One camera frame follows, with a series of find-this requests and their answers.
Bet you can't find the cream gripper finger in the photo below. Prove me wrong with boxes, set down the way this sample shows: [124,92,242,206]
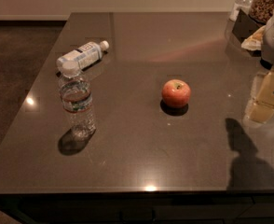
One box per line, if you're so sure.
[246,66,274,123]

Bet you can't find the clear water bottle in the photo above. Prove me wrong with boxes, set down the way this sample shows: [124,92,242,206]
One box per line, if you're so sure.
[59,61,96,141]

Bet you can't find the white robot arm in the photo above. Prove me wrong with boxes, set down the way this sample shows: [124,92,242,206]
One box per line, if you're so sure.
[245,13,274,123]

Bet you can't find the clear bottle in background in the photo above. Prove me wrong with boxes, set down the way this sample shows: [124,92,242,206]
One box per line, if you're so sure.
[229,0,253,21]

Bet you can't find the lying white-label water bottle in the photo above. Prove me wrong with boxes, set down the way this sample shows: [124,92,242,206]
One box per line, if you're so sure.
[56,40,110,70]

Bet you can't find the wrapped snack package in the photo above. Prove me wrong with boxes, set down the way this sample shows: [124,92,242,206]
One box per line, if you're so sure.
[241,26,266,51]

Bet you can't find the black box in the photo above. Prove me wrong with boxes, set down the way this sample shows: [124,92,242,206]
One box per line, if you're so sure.
[232,9,262,43]

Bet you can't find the red apple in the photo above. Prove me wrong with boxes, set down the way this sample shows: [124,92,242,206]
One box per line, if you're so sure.
[161,79,191,108]

